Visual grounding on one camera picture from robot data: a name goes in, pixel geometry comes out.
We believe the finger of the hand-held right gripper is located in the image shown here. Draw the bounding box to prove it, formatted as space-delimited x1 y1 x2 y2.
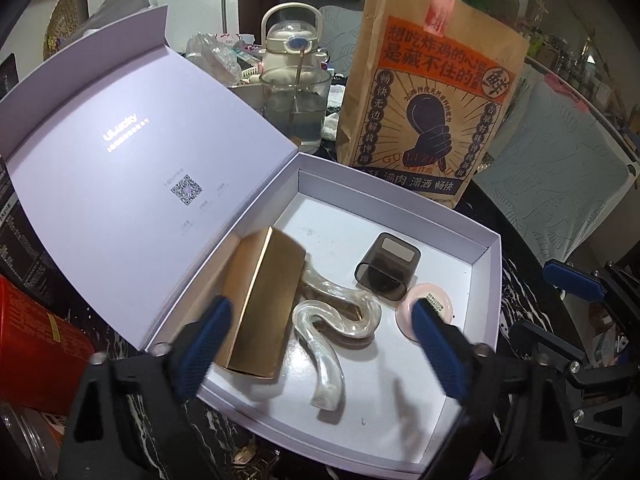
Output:
544 259 640 311
507 317 640 461

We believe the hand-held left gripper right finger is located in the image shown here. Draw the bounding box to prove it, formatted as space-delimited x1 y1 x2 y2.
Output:
411 299 606 480

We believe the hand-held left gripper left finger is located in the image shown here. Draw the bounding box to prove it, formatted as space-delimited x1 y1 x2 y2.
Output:
60 296 235 480

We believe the pink round compact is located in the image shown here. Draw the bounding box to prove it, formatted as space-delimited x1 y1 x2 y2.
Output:
395 282 456 343

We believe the gold rectangular box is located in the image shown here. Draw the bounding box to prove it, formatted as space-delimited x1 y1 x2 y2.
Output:
215 226 307 378

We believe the smoky grey plastic cap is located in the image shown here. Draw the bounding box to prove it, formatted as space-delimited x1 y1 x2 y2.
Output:
354 232 420 306

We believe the pearly hair claw clip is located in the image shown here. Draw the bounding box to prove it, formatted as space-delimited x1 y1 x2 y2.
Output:
290 255 383 411

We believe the lilac hinged gift box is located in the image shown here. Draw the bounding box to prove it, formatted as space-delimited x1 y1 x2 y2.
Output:
0 5 502 476

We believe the chair with pale blue cover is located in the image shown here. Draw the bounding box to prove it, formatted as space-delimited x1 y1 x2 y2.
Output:
317 5 371 76
472 80 631 266

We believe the red tin canister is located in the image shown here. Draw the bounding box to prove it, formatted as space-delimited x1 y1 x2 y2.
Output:
0 275 96 403

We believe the orange jar clear lid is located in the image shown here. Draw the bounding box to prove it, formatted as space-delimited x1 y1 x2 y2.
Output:
0 400 68 480

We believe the row of bottles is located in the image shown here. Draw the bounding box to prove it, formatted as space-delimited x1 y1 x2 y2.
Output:
525 25 616 106

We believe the printed brown paper bag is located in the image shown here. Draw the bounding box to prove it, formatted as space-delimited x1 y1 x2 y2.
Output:
336 0 531 208

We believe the black printed packet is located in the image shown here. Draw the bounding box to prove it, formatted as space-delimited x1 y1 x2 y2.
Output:
0 160 31 281

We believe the white cloth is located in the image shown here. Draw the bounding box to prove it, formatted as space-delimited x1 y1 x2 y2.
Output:
320 110 347 142

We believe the glass cup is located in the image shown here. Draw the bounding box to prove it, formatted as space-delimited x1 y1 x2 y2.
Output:
259 67 332 146

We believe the crumpled clear plastic bag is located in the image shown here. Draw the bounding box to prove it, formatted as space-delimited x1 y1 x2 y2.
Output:
186 31 243 83

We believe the cream water bottle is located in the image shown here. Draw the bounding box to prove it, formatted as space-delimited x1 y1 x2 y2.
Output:
261 2 328 76

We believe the grey cloth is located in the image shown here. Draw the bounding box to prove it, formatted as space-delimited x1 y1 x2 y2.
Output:
85 0 151 36

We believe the woven straw fan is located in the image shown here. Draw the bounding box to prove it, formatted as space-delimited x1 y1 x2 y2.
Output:
42 0 83 61

